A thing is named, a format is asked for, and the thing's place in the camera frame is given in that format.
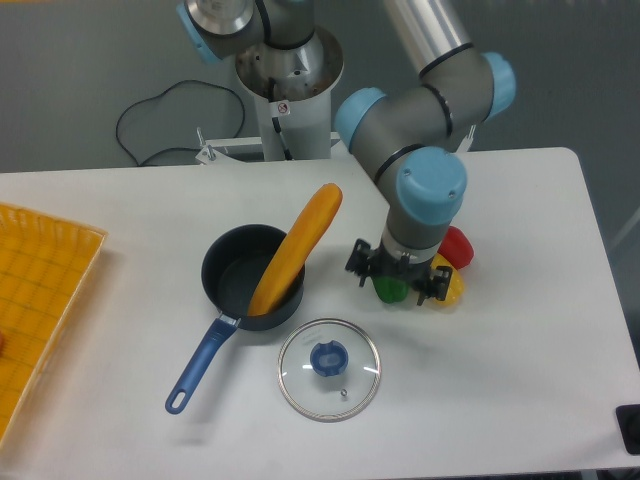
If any black cable on floor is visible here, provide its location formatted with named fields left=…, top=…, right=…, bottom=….
left=115, top=79, right=246, bottom=167

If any dark pot with blue handle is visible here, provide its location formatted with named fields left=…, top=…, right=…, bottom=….
left=165, top=224, right=305, bottom=415

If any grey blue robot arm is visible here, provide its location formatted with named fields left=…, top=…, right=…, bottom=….
left=176, top=1, right=516, bottom=303

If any yellow wicker tray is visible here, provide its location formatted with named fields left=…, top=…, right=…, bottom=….
left=1, top=202, right=108, bottom=443

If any yellow toy bell pepper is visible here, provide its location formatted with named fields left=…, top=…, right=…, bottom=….
left=432, top=254, right=465, bottom=307

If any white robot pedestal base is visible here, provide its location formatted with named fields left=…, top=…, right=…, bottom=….
left=194, top=27, right=476, bottom=165

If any black device at table edge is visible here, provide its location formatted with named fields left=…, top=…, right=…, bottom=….
left=615, top=404, right=640, bottom=456

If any glass pot lid blue knob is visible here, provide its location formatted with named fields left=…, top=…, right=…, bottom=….
left=277, top=318, right=382, bottom=423

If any red toy bell pepper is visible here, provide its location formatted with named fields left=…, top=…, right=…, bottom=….
left=438, top=226, right=475, bottom=270

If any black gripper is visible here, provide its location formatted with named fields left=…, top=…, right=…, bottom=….
left=345, top=239, right=453, bottom=306

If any green toy bell pepper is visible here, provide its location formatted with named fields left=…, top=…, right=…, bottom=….
left=372, top=276, right=409, bottom=304

